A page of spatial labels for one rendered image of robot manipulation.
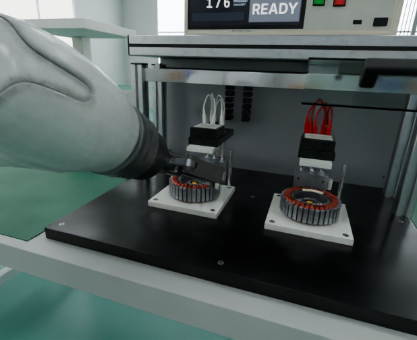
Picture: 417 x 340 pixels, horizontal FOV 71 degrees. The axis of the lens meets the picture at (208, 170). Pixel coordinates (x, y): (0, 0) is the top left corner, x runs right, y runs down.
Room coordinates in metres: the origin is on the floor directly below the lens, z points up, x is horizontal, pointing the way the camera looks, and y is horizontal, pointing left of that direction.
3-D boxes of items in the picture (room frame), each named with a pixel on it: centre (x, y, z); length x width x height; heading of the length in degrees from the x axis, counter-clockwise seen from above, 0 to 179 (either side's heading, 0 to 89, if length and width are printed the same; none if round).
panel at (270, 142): (0.80, -0.17, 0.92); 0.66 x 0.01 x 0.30; 72
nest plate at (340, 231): (0.52, -0.20, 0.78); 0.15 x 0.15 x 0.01; 72
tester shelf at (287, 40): (0.86, -0.19, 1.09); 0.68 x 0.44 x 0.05; 72
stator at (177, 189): (0.59, 0.03, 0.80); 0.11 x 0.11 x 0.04
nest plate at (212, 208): (0.59, 0.03, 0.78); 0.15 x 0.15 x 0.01; 72
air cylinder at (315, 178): (0.66, -0.25, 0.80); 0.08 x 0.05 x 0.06; 72
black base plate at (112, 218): (0.57, -0.09, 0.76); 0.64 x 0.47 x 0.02; 72
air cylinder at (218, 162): (0.73, -0.02, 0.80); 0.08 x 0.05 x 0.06; 72
